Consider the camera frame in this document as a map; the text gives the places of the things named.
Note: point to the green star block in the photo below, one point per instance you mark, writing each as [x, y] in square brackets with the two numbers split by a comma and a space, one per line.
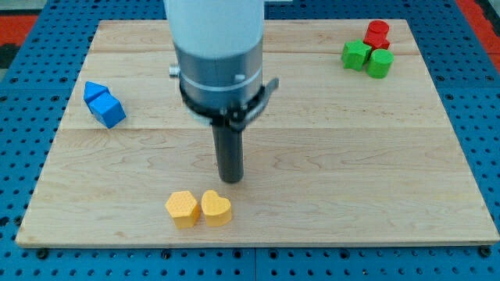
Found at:
[355, 54]

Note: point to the green cylinder block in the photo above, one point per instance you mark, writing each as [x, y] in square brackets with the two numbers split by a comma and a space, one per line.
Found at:
[380, 63]

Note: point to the red star block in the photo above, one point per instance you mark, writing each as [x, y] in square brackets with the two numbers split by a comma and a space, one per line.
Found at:
[376, 41]

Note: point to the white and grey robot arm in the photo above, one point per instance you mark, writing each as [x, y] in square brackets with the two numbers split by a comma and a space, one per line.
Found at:
[219, 47]

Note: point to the red cylinder block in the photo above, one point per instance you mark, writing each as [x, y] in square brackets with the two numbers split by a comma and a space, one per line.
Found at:
[377, 28]

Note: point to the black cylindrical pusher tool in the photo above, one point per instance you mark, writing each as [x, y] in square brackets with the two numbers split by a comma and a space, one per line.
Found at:
[229, 153]

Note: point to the blue triangular block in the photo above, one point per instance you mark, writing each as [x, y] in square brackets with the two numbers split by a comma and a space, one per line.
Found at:
[92, 91]

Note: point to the yellow hexagon block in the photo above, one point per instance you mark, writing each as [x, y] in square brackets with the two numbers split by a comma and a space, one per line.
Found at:
[183, 209]

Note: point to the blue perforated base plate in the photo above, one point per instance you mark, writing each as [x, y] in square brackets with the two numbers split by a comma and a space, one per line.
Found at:
[39, 81]

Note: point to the blue cube block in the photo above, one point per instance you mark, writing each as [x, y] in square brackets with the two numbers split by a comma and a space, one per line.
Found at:
[107, 110]

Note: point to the yellow heart block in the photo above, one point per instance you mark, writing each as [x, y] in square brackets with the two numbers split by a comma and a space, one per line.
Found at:
[216, 209]

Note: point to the wooden board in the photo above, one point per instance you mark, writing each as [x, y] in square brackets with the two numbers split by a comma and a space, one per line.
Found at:
[338, 159]

